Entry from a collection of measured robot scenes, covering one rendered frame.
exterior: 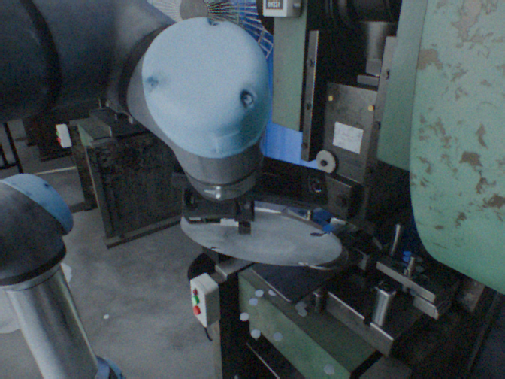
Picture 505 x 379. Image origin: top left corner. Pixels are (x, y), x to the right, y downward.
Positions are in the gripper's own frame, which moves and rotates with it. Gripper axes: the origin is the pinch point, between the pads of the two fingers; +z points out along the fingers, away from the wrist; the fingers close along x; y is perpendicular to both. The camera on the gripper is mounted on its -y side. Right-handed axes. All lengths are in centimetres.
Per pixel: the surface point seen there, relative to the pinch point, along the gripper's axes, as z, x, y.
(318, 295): 35.7, 11.3, -16.5
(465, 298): 47, 12, -58
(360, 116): 11.7, -22.8, -22.5
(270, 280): 28.1, 8.3, -4.8
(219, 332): 65, 22, 9
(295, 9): 3.2, -41.5, -9.2
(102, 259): 158, -11, 85
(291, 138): 192, -104, -31
